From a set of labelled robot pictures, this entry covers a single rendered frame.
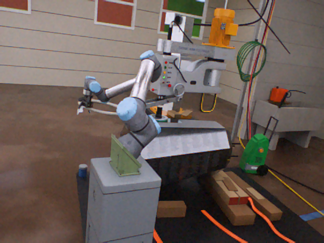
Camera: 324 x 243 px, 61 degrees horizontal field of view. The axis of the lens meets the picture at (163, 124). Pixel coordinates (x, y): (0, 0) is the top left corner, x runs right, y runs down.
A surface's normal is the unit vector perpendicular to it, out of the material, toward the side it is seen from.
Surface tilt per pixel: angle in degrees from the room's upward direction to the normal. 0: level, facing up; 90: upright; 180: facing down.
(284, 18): 90
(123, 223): 90
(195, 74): 90
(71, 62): 90
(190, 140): 45
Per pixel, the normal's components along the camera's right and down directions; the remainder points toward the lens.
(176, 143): 0.33, -0.44
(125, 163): 0.48, 0.32
